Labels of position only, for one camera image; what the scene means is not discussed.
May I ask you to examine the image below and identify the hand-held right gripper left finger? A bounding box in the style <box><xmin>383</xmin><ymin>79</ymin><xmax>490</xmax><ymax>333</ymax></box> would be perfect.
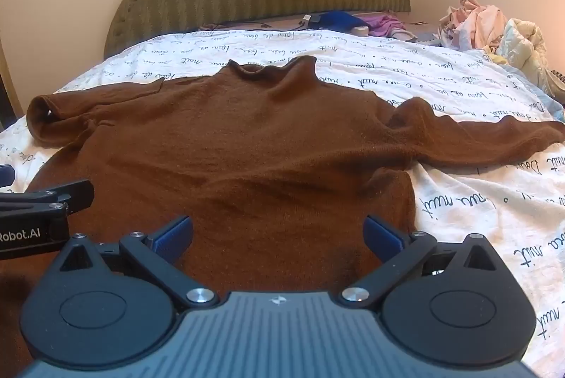
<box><xmin>57</xmin><ymin>216</ymin><xmax>220</xmax><ymax>310</ymax></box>

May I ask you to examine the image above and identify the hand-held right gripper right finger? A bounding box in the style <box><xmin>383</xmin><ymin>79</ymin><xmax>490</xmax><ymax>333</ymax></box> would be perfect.
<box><xmin>340</xmin><ymin>215</ymin><xmax>508</xmax><ymax>310</ymax></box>

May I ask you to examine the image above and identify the brown knit sweater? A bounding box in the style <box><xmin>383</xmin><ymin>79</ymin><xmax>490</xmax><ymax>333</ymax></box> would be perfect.
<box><xmin>0</xmin><ymin>55</ymin><xmax>565</xmax><ymax>361</ymax></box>

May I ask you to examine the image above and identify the pink clothes pile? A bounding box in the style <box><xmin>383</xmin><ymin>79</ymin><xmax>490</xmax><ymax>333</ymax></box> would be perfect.
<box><xmin>438</xmin><ymin>0</ymin><xmax>508</xmax><ymax>51</ymax></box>

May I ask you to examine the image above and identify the white script-printed blanket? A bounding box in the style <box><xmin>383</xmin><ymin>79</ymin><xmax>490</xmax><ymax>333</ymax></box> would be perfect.
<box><xmin>0</xmin><ymin>27</ymin><xmax>565</xmax><ymax>378</ymax></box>

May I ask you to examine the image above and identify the purple cloth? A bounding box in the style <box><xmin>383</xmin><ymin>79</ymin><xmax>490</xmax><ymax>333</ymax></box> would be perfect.
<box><xmin>364</xmin><ymin>15</ymin><xmax>406</xmax><ymax>37</ymax></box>

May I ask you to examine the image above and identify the blue cloth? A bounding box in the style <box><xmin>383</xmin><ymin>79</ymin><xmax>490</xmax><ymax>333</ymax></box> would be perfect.
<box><xmin>314</xmin><ymin>10</ymin><xmax>368</xmax><ymax>31</ymax></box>

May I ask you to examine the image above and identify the brown wooden furniture frame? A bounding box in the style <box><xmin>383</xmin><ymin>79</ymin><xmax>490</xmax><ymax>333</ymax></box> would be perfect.
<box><xmin>0</xmin><ymin>36</ymin><xmax>24</xmax><ymax>119</ymax></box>

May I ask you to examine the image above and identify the black cable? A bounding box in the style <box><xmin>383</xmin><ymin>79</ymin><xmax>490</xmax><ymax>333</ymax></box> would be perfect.
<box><xmin>198</xmin><ymin>20</ymin><xmax>310</xmax><ymax>32</ymax></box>

